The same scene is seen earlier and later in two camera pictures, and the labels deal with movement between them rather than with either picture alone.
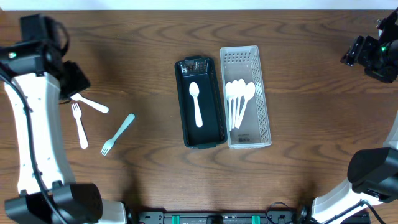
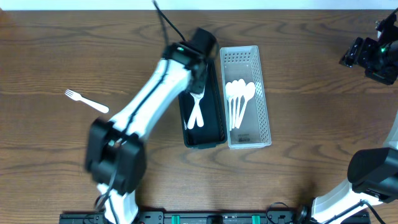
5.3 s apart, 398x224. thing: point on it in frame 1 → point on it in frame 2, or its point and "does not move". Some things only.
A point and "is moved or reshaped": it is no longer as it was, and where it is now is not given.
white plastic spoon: (240, 91) does not move
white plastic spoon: (250, 91) does not move
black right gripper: (354, 51) does not move
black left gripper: (76, 82) → (200, 76)
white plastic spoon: (229, 91) does not move
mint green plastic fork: (109, 143) is moved or reshaped
